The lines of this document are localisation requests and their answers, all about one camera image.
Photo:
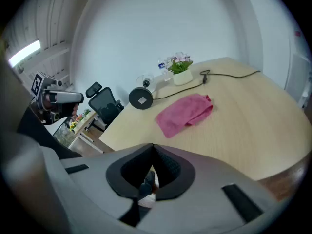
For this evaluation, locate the clear water bottle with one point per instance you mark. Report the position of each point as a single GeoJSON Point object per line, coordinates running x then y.
{"type": "Point", "coordinates": [161, 64]}

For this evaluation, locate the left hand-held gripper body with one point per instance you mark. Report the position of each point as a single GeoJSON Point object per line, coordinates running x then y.
{"type": "Point", "coordinates": [46, 111]}

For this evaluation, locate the long ceiling light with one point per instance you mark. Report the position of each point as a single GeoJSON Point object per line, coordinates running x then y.
{"type": "Point", "coordinates": [24, 52]}

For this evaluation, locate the white leg wooden table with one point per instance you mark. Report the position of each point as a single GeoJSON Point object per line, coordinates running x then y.
{"type": "Point", "coordinates": [85, 122]}

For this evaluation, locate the pink cloth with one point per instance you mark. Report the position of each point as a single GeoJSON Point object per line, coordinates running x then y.
{"type": "Point", "coordinates": [182, 113]}

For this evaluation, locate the green plant pot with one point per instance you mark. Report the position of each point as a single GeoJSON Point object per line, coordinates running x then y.
{"type": "Point", "coordinates": [87, 112]}

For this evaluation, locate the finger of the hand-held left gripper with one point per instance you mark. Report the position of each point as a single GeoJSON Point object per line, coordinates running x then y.
{"type": "Point", "coordinates": [70, 97]}

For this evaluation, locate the dark frame window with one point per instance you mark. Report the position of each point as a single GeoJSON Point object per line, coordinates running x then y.
{"type": "Point", "coordinates": [63, 134]}

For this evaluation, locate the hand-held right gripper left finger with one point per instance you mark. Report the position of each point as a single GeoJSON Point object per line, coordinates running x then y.
{"type": "Point", "coordinates": [85, 179]}

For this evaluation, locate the white table lamp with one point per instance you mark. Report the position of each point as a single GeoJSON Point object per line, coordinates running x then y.
{"type": "Point", "coordinates": [134, 99]}

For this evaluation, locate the person's left hand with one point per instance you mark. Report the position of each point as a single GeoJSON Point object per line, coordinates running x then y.
{"type": "Point", "coordinates": [75, 110]}

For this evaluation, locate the pink flowers in cream pot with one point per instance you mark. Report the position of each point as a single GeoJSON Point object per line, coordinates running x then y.
{"type": "Point", "coordinates": [182, 78]}

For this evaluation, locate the white water dispenser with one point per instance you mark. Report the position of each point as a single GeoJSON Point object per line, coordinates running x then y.
{"type": "Point", "coordinates": [298, 77]}

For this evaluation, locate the person's dark shoe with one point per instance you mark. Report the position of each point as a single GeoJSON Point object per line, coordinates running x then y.
{"type": "Point", "coordinates": [147, 184]}

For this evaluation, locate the clear water jug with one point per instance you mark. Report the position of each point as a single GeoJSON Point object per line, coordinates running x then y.
{"type": "Point", "coordinates": [297, 33]}

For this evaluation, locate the red flower pot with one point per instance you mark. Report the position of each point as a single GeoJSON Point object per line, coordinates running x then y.
{"type": "Point", "coordinates": [79, 117]}

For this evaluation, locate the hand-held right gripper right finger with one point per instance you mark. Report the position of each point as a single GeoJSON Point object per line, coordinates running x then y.
{"type": "Point", "coordinates": [214, 179]}

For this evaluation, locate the person's black clothing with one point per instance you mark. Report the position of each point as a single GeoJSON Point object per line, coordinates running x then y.
{"type": "Point", "coordinates": [36, 130]}

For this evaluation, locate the black mesh headrest office chair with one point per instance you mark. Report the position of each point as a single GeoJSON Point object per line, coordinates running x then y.
{"type": "Point", "coordinates": [104, 106]}

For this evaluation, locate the yellow flower pot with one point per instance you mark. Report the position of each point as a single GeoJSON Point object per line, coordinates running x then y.
{"type": "Point", "coordinates": [73, 125]}

